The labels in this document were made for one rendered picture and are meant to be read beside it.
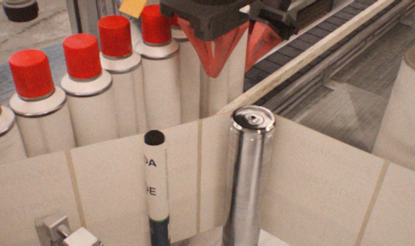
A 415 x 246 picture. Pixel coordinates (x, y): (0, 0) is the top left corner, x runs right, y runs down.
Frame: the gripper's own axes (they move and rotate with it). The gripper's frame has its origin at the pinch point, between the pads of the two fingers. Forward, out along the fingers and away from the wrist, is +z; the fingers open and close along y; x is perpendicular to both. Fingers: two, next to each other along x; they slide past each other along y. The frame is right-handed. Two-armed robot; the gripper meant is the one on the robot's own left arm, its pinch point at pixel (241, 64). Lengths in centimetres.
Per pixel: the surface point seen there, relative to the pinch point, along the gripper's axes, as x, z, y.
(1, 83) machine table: -9.8, 21.6, -39.1
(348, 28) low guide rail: 24.6, -16.5, 4.3
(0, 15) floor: 121, 26, -256
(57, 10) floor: 146, 6, -237
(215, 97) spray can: -7.9, 6.2, 3.0
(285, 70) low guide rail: 6.1, -2.4, 4.4
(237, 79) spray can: -3.5, 2.4, 2.5
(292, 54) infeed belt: 17.5, -6.9, -0.8
